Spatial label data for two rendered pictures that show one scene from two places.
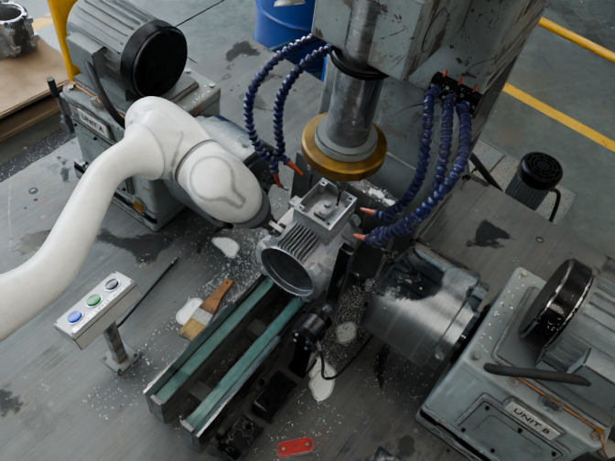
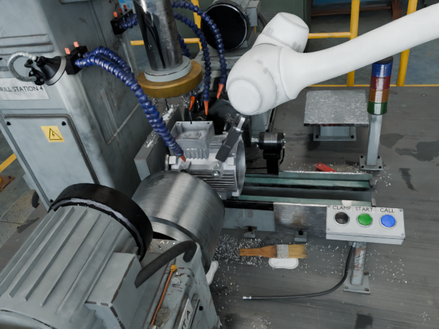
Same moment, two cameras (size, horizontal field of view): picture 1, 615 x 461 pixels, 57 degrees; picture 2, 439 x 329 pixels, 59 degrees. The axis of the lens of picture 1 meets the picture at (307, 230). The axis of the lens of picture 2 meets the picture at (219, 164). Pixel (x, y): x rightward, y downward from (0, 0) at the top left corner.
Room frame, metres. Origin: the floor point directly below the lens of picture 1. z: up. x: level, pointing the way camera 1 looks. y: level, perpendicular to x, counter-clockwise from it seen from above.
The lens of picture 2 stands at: (0.91, 0.96, 1.75)
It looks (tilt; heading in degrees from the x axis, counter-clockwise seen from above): 37 degrees down; 262
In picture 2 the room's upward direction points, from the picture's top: 10 degrees counter-clockwise
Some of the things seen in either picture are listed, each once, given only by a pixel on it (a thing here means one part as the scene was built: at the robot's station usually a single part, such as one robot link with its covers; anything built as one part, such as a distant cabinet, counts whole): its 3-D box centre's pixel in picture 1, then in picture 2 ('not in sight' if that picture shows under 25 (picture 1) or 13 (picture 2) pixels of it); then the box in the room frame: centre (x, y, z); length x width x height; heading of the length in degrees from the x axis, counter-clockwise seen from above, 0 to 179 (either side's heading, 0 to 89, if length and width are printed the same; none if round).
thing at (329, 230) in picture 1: (324, 212); (192, 140); (0.85, -0.03, 1.11); 0.12 x 0.11 x 0.07; 154
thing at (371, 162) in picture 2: not in sight; (375, 115); (0.21, -0.04, 1.01); 0.08 x 0.08 x 0.42; 63
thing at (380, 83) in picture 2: not in sight; (380, 79); (0.21, -0.04, 1.14); 0.06 x 0.06 x 0.04
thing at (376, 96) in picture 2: not in sight; (379, 92); (0.21, -0.04, 1.10); 0.06 x 0.06 x 0.04
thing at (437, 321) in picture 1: (433, 309); (224, 104); (0.68, -0.32, 1.04); 0.41 x 0.25 x 0.25; 63
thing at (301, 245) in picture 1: (309, 245); (210, 164); (0.81, -0.01, 1.02); 0.20 x 0.19 x 0.19; 154
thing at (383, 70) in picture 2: not in sight; (381, 66); (0.21, -0.04, 1.19); 0.06 x 0.06 x 0.04
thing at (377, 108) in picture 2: not in sight; (377, 104); (0.21, -0.04, 1.05); 0.06 x 0.06 x 0.04
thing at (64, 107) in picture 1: (73, 105); not in sight; (1.08, 0.68, 1.07); 0.08 x 0.07 x 0.20; 153
